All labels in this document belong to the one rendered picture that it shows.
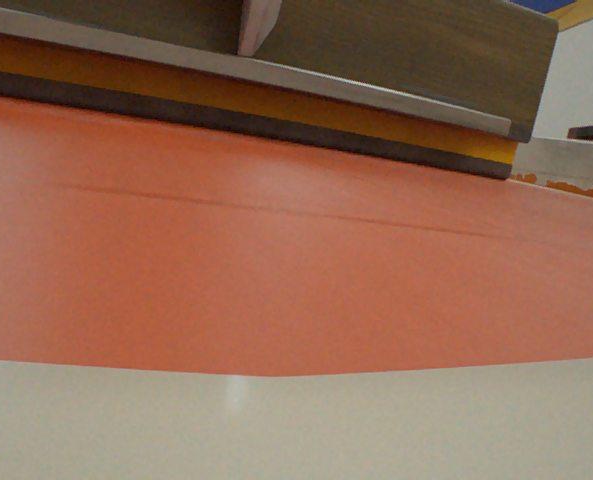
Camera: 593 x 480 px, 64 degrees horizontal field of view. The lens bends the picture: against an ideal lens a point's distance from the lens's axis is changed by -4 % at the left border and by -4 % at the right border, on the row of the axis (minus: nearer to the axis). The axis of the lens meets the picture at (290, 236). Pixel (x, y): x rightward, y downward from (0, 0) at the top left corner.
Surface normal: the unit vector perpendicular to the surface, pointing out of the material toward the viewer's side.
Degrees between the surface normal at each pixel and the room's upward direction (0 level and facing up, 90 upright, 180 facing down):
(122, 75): 91
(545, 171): 90
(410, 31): 91
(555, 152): 90
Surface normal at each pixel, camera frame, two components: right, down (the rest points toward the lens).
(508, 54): 0.30, 0.27
